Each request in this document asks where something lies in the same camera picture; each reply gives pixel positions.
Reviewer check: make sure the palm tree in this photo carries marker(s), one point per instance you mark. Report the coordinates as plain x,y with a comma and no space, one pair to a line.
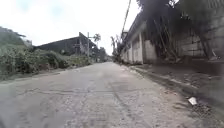
97,37

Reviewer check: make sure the utility pole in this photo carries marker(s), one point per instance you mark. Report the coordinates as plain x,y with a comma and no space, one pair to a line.
88,45

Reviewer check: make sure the grey concrete road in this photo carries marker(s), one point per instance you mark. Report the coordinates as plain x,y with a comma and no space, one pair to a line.
100,96

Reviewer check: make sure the dark shed building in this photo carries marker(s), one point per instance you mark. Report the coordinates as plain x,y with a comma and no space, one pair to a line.
68,46

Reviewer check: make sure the leaning pole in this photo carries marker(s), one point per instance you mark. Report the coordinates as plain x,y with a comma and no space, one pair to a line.
126,16

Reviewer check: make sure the dark tree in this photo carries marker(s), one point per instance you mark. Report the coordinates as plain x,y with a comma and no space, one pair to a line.
166,23

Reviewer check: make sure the dark roadside gutter strip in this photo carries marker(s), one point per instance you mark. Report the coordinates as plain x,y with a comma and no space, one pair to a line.
190,81

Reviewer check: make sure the overgrown green bushes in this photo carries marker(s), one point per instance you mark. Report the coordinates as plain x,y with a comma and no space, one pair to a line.
30,60

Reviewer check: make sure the white litter piece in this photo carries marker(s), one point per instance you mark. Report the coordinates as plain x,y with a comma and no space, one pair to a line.
192,100

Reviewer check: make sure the long white wall building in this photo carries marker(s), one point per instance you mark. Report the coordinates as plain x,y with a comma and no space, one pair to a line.
140,46

